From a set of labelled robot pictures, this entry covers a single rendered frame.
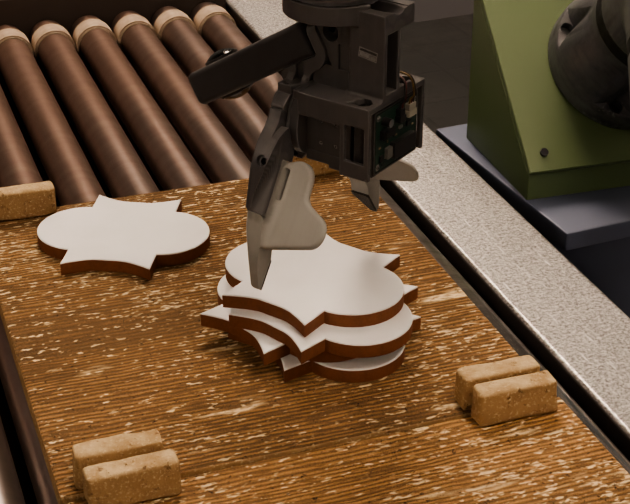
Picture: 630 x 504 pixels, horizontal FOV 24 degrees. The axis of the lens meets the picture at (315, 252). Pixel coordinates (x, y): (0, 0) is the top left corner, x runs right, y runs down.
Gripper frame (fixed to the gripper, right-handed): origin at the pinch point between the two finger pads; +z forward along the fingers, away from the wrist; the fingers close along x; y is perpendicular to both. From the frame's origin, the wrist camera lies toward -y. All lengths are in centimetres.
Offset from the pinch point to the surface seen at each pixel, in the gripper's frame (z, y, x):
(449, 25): 101, -154, 293
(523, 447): 6.8, 20.5, -4.5
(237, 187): 6.9, -19.2, 15.8
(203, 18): 9, -54, 54
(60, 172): 9.0, -37.7, 12.1
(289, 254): 2.3, -3.0, 1.5
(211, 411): 6.8, 0.9, -13.1
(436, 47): 101, -148, 274
